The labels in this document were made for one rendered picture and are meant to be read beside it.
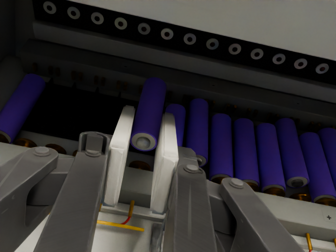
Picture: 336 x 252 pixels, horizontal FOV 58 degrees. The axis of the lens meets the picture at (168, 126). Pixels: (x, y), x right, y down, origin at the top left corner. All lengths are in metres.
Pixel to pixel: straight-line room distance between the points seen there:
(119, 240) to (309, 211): 0.13
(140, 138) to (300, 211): 0.12
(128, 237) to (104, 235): 0.02
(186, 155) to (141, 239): 0.08
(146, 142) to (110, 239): 0.07
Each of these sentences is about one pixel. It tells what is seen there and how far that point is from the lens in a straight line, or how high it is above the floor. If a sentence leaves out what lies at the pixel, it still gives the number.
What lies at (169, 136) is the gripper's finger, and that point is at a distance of 0.15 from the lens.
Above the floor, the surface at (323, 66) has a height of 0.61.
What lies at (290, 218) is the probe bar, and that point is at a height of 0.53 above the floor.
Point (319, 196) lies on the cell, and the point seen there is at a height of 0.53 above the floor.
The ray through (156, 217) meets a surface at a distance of 0.21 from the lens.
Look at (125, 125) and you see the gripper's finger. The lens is 0.16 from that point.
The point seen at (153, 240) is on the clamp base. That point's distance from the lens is 0.21.
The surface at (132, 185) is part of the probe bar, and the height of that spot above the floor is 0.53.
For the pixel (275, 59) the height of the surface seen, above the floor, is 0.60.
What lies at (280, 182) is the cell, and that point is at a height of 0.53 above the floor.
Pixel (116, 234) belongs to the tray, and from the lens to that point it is 0.21.
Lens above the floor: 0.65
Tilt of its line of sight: 27 degrees down
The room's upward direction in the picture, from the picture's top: 13 degrees clockwise
